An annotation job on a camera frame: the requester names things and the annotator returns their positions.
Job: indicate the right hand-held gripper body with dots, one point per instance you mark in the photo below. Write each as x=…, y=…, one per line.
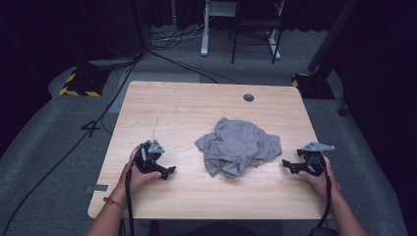
x=311, y=164

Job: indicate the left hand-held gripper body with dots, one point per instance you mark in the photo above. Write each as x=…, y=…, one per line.
x=149, y=162

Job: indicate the grey pants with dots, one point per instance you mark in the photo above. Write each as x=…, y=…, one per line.
x=237, y=147

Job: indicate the person's right hand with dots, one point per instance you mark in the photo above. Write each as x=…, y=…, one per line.
x=319, y=182

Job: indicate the person's left hand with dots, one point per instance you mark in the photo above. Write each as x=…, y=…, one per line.
x=137, y=180

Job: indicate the small grey tape piece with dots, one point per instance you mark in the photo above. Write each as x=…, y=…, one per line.
x=338, y=186

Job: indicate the grey tape strip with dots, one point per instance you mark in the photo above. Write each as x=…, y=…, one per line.
x=100, y=188

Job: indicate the small black floor object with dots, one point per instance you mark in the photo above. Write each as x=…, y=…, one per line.
x=343, y=111

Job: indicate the black tape cross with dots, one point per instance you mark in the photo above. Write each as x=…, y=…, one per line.
x=90, y=128

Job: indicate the black yellow striped stand base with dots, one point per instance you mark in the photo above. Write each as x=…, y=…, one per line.
x=83, y=83
x=313, y=87

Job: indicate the person's dark clothing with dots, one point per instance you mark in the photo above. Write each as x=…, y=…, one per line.
x=223, y=230

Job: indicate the dark slanted stand pole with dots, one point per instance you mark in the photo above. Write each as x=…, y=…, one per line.
x=331, y=36

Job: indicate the black metal chair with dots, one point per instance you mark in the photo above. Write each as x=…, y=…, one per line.
x=257, y=23

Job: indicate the white desk frame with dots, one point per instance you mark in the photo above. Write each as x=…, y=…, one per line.
x=205, y=36

